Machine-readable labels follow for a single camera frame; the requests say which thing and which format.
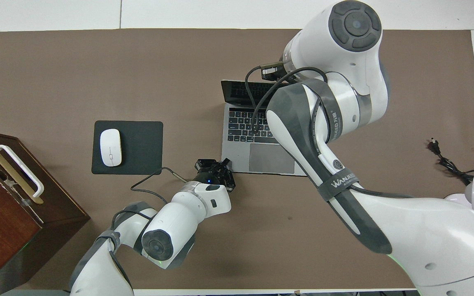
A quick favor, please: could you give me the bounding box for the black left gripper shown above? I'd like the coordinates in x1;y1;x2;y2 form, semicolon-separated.
193;158;237;193

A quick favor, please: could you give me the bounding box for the silver grey laptop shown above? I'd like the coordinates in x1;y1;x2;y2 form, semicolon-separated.
221;79;307;176

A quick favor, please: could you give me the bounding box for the black mouse pad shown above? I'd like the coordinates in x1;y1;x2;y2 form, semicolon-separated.
91;120;164;175

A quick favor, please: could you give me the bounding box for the white computer mouse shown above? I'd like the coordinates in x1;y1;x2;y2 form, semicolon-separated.
100;129;122;167

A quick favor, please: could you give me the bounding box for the brown table mat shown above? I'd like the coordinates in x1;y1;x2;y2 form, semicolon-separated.
0;28;474;290

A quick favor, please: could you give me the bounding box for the dark brown wooden box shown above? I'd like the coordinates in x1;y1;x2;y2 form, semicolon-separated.
0;128;91;294

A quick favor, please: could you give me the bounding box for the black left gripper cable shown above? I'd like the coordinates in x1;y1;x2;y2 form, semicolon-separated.
112;166;189;231

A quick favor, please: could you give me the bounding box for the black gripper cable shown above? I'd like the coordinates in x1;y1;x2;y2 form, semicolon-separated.
112;166;189;231
245;62;329;134

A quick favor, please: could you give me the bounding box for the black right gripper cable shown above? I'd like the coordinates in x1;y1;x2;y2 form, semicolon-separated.
245;62;329;134

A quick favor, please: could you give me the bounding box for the white box handle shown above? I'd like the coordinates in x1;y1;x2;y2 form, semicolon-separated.
0;144;45;198

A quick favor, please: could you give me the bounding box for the black lamp power cable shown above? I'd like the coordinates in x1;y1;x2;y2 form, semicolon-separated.
428;139;474;185

